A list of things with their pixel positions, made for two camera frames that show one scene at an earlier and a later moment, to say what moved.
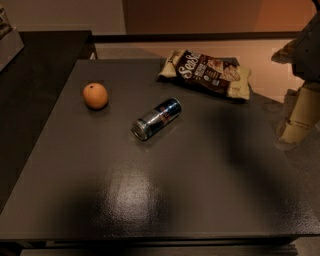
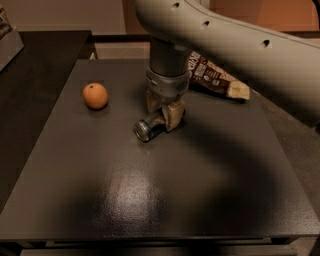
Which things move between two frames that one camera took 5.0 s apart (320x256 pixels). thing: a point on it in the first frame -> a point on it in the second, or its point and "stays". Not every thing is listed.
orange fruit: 95,96 stays
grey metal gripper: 310,55 -> 167,86
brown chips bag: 224,75 stays
